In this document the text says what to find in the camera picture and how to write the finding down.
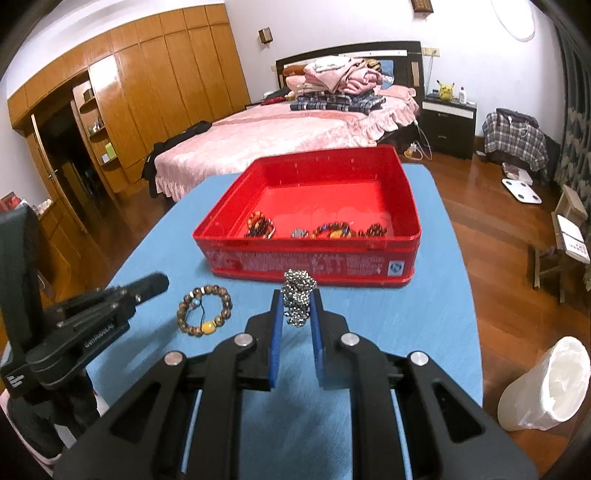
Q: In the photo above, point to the white book on stool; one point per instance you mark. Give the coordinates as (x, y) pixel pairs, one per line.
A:
(571, 240)

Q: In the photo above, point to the small wooden stool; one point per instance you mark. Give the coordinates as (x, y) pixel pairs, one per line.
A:
(553, 263)

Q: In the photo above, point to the dark floral curtain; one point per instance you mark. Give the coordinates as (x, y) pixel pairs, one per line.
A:
(574, 166)

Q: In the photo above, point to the wall lamp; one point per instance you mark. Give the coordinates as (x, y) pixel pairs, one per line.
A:
(265, 36)
(422, 7)

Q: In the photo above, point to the black bed headboard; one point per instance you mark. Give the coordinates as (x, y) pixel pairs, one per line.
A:
(406, 55)

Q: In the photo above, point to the red tin box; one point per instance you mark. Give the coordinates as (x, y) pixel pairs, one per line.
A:
(357, 203)

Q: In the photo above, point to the plaid cloth covered chair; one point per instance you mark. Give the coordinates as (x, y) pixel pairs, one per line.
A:
(516, 135)

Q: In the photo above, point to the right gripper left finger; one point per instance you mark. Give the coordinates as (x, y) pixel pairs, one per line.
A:
(181, 420)

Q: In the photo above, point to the pink covered bed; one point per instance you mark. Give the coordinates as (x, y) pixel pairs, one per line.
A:
(230, 145)

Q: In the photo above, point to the left wall lamp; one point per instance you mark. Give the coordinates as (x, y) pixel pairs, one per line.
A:
(265, 36)

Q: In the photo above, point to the pile of folded clothes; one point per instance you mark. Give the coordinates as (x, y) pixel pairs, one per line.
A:
(336, 83)

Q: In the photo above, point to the black nightstand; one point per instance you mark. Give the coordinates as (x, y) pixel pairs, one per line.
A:
(450, 126)

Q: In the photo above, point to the silver chain star pendant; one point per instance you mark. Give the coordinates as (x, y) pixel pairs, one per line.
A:
(297, 288)

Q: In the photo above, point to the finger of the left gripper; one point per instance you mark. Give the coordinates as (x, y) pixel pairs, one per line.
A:
(82, 327)

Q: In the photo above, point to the yellow pikachu plush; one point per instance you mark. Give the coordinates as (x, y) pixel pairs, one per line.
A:
(446, 91)

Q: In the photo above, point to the white bathroom scale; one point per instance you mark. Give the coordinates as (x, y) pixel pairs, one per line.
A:
(522, 192)

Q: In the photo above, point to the white bottle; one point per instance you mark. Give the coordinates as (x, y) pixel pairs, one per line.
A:
(462, 96)

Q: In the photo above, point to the white lined trash bin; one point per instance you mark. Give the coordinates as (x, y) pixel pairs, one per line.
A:
(549, 394)

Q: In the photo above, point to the dark bead necklace yellow pendant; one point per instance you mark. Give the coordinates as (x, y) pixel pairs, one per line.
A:
(259, 226)

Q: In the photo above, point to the wooden wardrobe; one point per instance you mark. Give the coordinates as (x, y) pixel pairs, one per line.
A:
(150, 78)

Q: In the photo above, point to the right wall lamp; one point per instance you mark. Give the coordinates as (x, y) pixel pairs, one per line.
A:
(422, 7)

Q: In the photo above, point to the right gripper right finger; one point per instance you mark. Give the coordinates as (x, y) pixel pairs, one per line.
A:
(410, 419)

